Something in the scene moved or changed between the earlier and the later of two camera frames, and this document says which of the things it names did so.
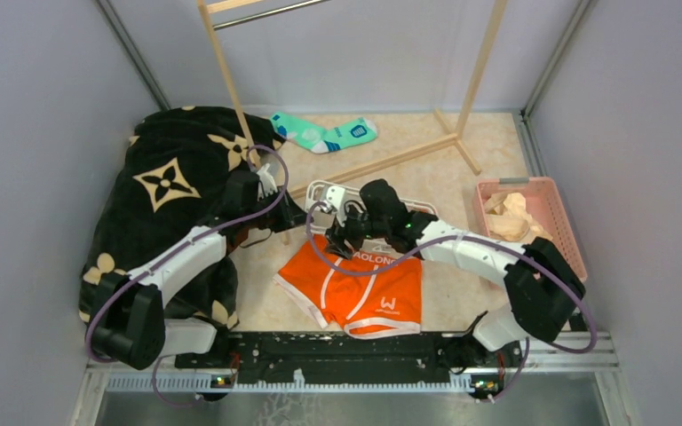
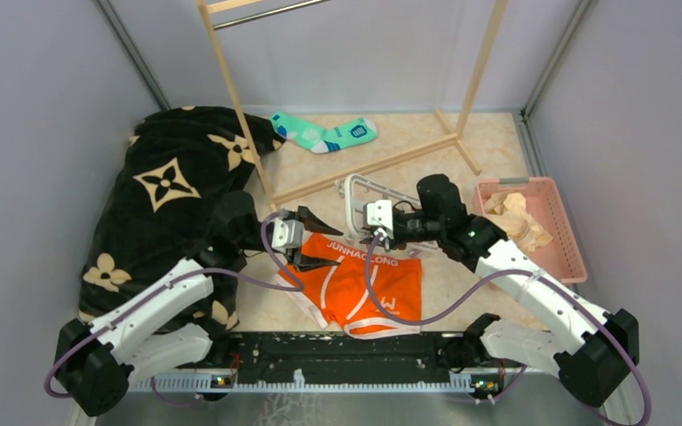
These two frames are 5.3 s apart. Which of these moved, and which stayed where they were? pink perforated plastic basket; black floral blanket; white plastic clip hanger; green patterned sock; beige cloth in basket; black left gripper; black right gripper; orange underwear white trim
Moved: black right gripper; white plastic clip hanger; black left gripper
Stayed: black floral blanket; orange underwear white trim; pink perforated plastic basket; green patterned sock; beige cloth in basket
